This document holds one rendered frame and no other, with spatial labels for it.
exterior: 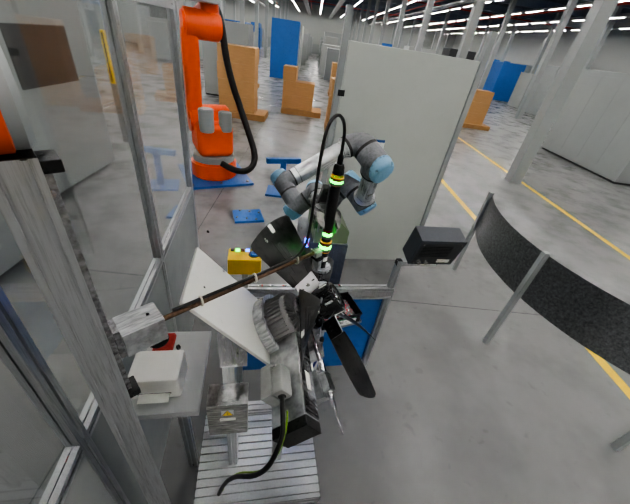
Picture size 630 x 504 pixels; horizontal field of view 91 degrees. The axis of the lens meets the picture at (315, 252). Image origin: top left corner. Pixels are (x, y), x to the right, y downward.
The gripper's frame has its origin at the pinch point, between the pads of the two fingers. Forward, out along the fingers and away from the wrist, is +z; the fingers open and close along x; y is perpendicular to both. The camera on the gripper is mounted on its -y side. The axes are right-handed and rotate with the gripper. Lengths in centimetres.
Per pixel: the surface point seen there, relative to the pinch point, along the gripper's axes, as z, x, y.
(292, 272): 3.3, 11.5, 18.0
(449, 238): -34, -73, 25
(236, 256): -37, 33, 41
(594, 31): -461, -515, -117
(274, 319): 11.2, 17.2, 33.1
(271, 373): 32, 19, 34
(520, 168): -461, -512, 116
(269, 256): 3.2, 19.8, 11.4
